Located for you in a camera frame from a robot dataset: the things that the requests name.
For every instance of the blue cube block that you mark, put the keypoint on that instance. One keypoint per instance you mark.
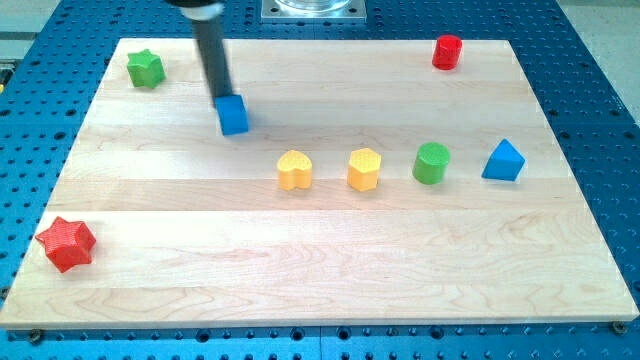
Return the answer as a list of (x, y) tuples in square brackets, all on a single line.
[(232, 115)]

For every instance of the yellow heart block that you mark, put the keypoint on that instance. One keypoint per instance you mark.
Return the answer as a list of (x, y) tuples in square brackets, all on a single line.
[(294, 171)]

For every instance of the yellow hexagon block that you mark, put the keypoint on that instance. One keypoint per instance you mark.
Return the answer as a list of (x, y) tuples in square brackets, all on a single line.
[(363, 169)]

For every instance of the light wooden board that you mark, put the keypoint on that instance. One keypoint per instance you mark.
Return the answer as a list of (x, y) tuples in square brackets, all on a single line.
[(193, 230)]

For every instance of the green cylinder block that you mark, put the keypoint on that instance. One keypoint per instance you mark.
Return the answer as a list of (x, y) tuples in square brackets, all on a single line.
[(431, 162)]

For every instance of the red cylinder block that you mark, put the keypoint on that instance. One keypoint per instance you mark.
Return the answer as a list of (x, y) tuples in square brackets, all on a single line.
[(447, 52)]

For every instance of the blue triangular prism block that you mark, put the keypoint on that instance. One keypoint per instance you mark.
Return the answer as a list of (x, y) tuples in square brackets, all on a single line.
[(505, 162)]

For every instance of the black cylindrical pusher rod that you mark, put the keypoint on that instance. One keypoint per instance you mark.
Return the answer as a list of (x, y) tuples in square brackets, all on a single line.
[(206, 20)]

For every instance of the green star block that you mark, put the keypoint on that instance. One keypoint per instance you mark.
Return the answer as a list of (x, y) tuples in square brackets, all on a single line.
[(145, 69)]

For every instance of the red star block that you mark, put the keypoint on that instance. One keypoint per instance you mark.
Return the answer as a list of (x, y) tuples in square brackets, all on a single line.
[(67, 243)]

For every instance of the blue perforated metal plate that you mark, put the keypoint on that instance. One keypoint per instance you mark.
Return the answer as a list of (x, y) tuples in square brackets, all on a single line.
[(50, 93)]

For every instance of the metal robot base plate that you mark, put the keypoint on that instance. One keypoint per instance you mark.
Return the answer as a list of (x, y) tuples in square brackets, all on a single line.
[(286, 11)]

